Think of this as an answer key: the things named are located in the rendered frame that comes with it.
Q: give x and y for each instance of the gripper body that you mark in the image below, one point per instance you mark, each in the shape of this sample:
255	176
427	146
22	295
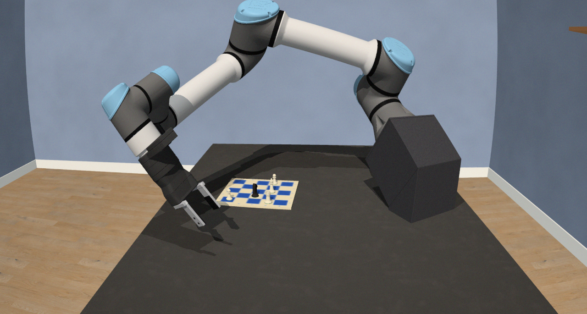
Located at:
160	162

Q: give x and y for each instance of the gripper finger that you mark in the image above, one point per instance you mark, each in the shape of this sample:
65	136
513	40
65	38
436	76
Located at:
193	214
207	195

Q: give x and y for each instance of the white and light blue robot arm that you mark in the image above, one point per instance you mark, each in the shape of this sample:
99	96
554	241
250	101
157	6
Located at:
258	24

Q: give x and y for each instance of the blue and cream chessboard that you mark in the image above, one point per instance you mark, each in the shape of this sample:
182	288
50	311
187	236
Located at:
241	191

